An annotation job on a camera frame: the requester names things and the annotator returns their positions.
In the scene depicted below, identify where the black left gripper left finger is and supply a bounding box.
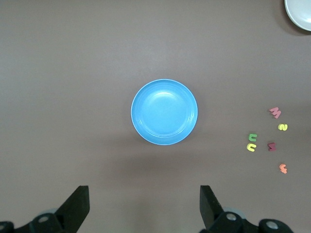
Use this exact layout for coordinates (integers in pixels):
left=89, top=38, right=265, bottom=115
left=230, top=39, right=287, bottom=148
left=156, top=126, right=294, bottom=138
left=0, top=185, right=90, bottom=233

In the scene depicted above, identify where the beige round plate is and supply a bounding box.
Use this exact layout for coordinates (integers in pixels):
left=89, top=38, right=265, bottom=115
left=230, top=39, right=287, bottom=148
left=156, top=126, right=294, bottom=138
left=284, top=0, right=311, bottom=32

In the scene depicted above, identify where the blue round plate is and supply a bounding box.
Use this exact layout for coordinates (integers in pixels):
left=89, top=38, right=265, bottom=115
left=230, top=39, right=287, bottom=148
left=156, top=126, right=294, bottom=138
left=130, top=78, right=198, bottom=146

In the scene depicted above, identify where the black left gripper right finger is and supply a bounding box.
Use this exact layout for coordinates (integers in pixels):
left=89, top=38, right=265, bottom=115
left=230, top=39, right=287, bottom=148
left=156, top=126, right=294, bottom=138
left=194, top=185, right=292, bottom=233

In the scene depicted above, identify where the pink foam letter W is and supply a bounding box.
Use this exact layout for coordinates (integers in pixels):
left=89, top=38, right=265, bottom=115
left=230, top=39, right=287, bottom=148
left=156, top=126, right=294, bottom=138
left=269, top=107, right=282, bottom=119

